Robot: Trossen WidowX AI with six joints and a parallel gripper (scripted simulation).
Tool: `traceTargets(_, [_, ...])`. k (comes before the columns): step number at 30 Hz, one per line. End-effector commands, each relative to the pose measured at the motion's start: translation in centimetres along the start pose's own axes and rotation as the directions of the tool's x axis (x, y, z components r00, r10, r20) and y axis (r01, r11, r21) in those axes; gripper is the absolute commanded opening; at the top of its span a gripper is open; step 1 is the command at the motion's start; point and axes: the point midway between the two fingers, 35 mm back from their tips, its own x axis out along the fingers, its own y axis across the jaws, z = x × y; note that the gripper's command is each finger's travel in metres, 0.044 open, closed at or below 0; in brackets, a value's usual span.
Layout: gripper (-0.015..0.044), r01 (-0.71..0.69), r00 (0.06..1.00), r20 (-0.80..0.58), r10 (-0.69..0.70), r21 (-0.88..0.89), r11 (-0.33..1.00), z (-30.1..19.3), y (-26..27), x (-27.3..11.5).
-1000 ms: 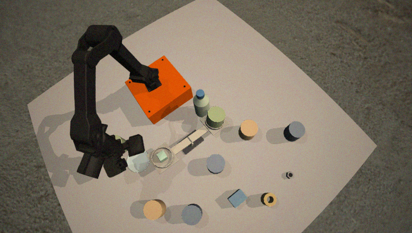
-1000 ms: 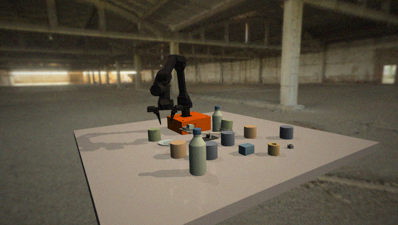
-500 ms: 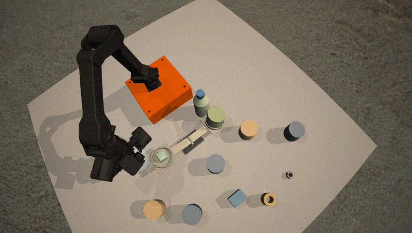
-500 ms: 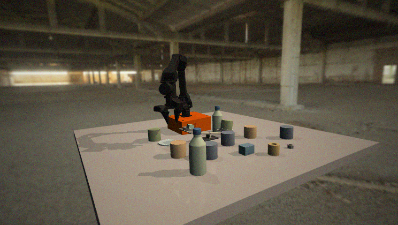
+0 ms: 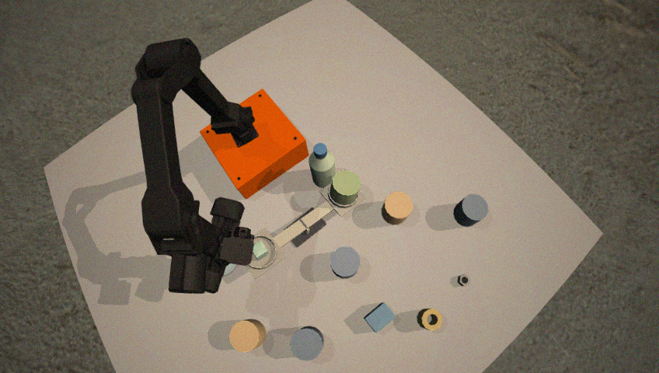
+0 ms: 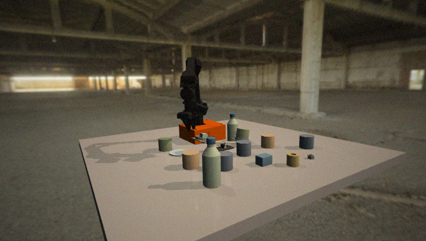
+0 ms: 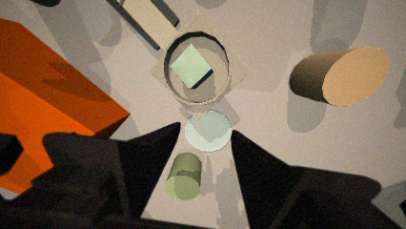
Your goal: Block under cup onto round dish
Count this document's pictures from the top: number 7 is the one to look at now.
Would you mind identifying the tan cylinder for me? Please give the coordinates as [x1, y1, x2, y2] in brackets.
[289, 47, 390, 107]

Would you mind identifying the pale green block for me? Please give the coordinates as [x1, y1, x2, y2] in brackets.
[171, 44, 213, 90]

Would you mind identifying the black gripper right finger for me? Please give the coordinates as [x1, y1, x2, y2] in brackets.
[231, 130, 382, 229]

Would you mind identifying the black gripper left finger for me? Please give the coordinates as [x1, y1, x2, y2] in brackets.
[42, 122, 181, 218]

